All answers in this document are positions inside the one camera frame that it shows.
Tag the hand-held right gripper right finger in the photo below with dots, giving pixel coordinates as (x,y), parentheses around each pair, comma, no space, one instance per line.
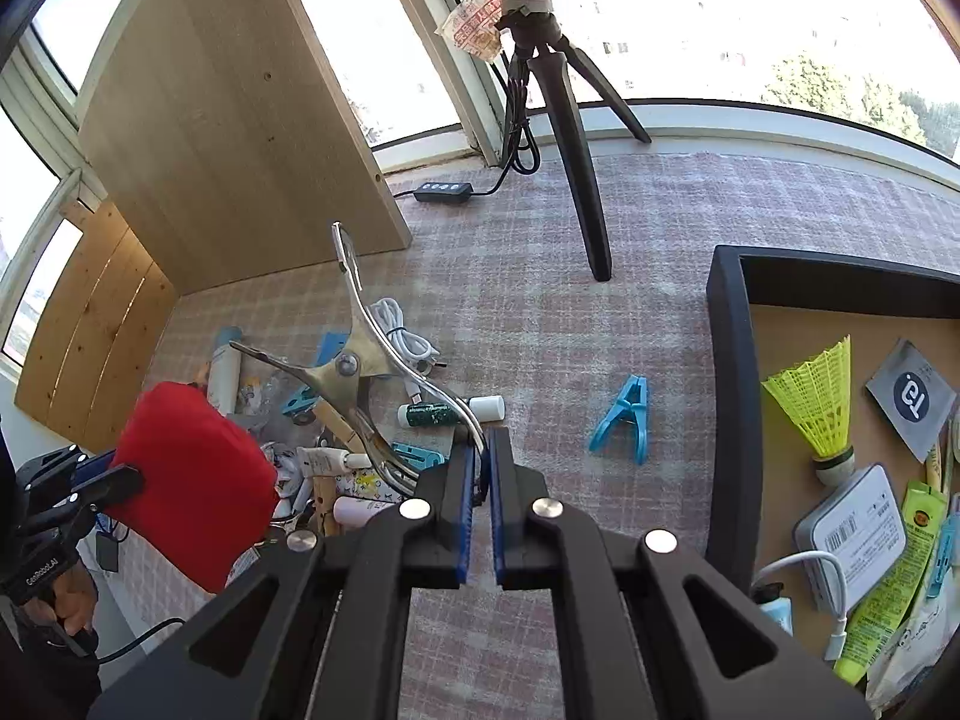
(496,532)

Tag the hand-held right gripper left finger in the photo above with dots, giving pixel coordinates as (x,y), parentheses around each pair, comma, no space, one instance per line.
(465,532)

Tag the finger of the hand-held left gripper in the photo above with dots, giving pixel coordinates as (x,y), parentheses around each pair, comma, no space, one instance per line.
(97,491)
(71,465)

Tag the red cloth pouch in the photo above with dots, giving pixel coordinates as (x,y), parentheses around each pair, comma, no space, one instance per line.
(195,480)

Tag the metal tongs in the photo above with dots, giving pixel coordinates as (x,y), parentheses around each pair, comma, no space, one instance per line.
(345,369)

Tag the yellow shuttlecock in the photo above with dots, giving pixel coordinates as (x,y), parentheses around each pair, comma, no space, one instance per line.
(814,397)

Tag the black tray container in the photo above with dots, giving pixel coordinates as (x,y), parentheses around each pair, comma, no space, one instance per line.
(787,345)

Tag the white power bank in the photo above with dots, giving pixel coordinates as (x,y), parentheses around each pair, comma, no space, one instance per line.
(862,532)

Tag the green hand cream tube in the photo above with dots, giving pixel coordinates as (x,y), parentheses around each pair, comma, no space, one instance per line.
(896,585)

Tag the blue clothespin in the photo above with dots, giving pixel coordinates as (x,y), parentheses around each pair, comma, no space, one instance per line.
(298,401)
(416,457)
(943,555)
(622,420)

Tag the person's left forearm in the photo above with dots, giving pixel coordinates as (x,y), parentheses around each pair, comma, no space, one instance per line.
(45,682)

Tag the person's left hand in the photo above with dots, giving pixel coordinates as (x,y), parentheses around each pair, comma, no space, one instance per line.
(75,600)

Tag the pale pink small tube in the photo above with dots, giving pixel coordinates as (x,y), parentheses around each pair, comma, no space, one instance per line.
(360,511)

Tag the star print tissue pack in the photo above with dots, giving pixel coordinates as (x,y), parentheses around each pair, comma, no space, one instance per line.
(360,481)

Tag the green lip balm stick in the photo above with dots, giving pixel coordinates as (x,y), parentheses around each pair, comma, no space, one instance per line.
(435,412)

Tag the knotty pine slat board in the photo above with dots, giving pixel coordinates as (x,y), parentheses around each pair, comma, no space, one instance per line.
(90,337)

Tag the white cosmetic tube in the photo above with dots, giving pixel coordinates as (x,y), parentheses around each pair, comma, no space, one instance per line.
(330,459)

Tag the white bottle with blue cap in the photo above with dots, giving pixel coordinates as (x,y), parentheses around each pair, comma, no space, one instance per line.
(223,375)

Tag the pink checked tablecloth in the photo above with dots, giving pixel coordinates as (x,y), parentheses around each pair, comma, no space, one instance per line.
(562,330)

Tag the small white tube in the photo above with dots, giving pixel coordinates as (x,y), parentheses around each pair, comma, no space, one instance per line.
(776,611)

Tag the black tripod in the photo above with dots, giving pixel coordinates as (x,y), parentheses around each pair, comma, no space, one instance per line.
(577,165)

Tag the pale wooden board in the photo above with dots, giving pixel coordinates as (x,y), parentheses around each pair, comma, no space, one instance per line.
(240,127)

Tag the white plastic packet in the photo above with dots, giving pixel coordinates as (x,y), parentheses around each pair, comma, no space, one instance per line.
(911,664)

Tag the grey sachet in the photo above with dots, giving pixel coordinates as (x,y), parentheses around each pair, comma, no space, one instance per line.
(911,397)

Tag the crumpled paper tag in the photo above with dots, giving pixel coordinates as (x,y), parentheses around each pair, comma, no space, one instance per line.
(472,22)

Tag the green tree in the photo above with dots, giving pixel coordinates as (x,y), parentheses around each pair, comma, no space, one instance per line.
(825,90)

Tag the white window frame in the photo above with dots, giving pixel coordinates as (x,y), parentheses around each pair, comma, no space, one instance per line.
(712,127)

